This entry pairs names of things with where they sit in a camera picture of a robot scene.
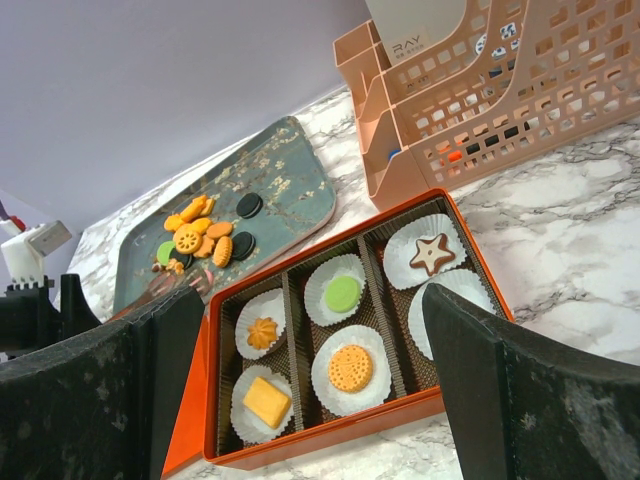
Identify yellow square cookie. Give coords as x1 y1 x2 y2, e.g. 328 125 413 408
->
242 377 291 430

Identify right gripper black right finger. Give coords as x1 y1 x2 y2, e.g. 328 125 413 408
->
422 284 639 479

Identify blue capped bottle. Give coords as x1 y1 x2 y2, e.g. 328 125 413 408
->
388 149 402 162

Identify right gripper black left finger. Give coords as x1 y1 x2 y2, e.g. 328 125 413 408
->
1 287 204 479

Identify round patterned tape roll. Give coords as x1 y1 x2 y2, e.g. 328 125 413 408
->
474 19 521 59

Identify black round cookie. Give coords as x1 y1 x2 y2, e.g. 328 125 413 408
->
236 192 263 219
231 231 256 261

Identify peach plastic desk organizer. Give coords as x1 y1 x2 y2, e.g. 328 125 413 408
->
334 0 639 210

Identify floral dark serving tray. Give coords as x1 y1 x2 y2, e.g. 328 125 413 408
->
113 116 336 313

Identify orange round cracker cookie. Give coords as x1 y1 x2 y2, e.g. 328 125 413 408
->
212 236 233 268

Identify orange lotus slice cookie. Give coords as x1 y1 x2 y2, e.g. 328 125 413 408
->
173 224 203 254

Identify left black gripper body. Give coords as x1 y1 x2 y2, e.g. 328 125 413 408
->
1 274 101 355

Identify brown swirl cookie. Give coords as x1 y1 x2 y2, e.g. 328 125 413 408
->
247 317 278 350

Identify orange cookie tin box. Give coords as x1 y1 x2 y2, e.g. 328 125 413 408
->
165 188 511 473

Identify white paper cup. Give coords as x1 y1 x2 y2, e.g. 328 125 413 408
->
311 325 392 417
304 254 367 327
231 365 293 443
383 214 467 290
408 269 496 360
235 288 286 360

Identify orange flower cookie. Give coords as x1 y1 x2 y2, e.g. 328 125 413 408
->
179 195 208 223

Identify white star cookie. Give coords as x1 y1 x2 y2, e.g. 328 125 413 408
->
409 233 456 277

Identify green round cookie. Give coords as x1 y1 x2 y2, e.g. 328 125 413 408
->
156 240 175 266
324 275 361 313

